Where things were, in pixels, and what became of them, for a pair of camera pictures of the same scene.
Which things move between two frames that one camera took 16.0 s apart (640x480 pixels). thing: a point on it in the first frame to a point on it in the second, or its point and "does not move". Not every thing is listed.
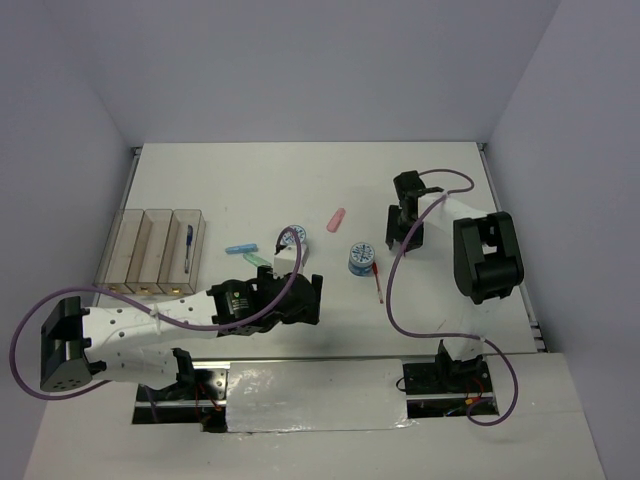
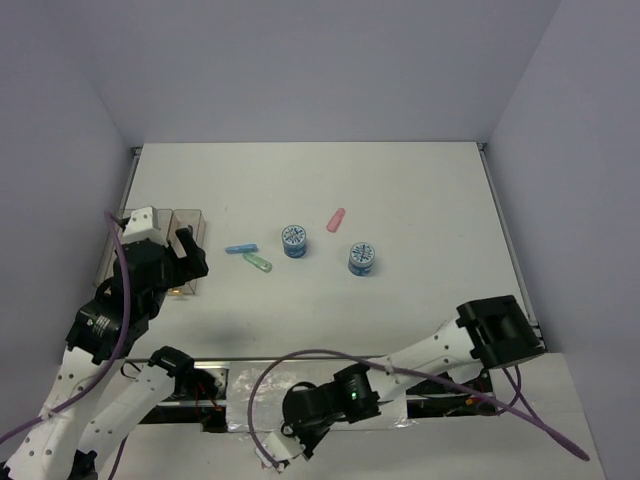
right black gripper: x=393 y=231 to x=307 y=440
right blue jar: x=362 y=255 does not move
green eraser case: x=256 y=260 does not move
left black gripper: x=308 y=314 to x=194 y=265
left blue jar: x=289 y=238 does not move
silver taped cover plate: x=272 y=396 does not move
